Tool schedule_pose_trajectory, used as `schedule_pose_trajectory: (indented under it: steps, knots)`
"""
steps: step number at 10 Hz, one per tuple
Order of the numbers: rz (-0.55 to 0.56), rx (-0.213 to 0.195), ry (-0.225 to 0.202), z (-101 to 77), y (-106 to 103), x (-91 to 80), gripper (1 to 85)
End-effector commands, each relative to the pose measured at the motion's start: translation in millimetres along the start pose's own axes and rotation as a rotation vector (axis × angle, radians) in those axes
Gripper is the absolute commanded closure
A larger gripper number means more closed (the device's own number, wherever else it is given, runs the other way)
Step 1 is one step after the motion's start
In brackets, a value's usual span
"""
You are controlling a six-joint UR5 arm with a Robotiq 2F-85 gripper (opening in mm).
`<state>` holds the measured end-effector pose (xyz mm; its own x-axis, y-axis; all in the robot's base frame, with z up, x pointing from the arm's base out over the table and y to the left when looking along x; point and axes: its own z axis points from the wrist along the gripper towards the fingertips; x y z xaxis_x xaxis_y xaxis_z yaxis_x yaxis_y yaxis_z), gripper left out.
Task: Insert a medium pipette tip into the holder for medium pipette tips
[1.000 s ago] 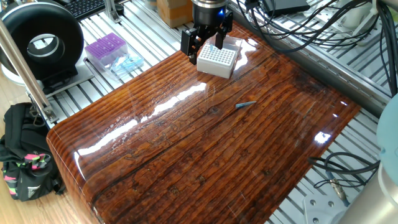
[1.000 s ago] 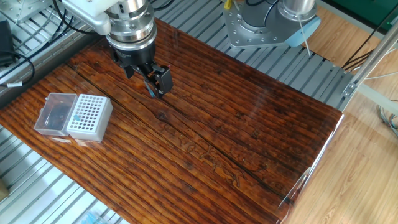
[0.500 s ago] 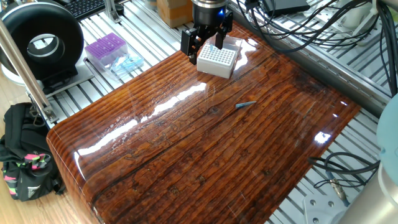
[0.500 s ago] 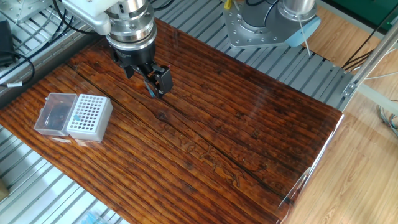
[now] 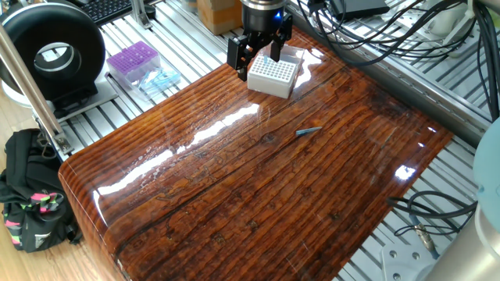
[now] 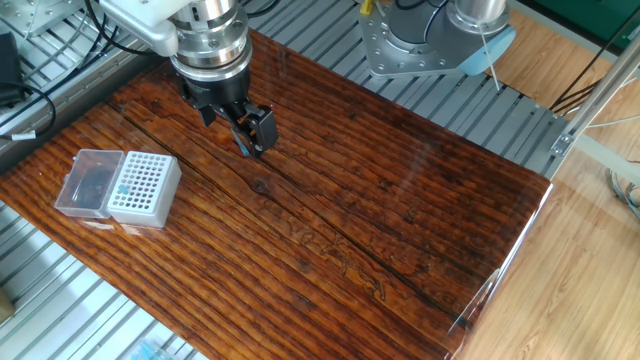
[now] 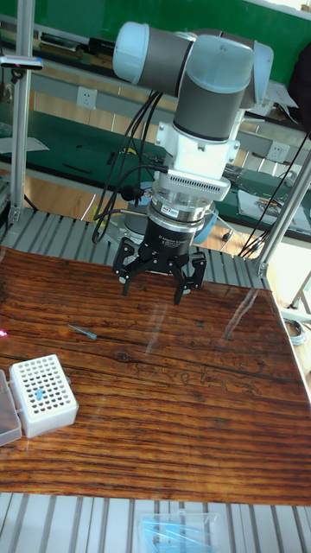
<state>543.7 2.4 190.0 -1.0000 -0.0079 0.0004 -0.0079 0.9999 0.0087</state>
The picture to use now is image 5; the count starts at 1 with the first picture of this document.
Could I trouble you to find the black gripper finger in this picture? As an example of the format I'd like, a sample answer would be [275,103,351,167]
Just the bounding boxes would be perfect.
[269,13,294,63]
[227,34,261,82]

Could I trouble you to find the grey robot mounting plate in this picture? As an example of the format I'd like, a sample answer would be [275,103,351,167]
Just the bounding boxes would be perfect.
[380,244,437,281]

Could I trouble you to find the grey flat base plate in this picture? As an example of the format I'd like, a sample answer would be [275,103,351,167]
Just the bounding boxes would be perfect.
[54,72,120,124]

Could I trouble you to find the silver plug with blue cable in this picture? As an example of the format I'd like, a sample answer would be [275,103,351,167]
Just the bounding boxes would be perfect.
[408,213,441,261]

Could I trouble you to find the black ring light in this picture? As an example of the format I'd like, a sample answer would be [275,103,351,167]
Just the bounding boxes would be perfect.
[0,1,107,118]

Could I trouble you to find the black flat device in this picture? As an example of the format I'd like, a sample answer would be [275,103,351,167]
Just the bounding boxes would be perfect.
[330,0,391,21]

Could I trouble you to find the pale perforated metal plate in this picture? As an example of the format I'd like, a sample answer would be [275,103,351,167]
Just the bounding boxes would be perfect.
[384,0,480,59]

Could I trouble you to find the short aluminium bracket post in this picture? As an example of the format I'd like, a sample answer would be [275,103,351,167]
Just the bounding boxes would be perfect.
[130,0,157,30]

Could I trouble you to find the black backpack pink green straps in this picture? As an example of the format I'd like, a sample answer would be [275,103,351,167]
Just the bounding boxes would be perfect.
[0,128,84,254]

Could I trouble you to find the glossy wood grain board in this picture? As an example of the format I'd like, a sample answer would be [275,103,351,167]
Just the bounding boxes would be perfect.
[58,23,455,281]

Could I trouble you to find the clear plastic rack lid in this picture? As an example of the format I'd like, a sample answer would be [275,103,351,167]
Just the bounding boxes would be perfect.
[259,41,306,87]

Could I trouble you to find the black looped cable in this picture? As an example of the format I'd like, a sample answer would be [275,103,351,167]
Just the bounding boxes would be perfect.
[386,190,480,239]

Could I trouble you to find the black keyboard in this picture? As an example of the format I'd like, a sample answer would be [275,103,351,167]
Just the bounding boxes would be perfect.
[73,0,136,27]

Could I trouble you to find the clear bag of blue tips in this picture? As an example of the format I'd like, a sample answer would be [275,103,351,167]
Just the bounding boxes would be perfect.
[130,66,183,101]

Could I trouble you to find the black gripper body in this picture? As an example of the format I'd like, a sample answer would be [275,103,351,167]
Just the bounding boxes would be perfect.
[241,5,286,43]

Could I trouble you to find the brown cardboard box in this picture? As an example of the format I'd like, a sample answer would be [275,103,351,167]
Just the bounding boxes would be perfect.
[196,0,245,36]

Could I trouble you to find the purple pipette tip box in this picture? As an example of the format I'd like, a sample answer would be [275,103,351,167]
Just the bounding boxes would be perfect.
[105,41,162,90]

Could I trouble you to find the thick black cable bundle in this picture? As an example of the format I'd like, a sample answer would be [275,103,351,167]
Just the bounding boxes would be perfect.
[473,2,500,123]

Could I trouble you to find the aluminium frame post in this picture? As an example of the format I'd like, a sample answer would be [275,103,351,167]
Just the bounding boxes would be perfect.
[0,23,75,162]

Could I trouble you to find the white pipette tip rack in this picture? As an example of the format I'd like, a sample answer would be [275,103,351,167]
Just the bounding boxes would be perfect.
[246,54,300,100]

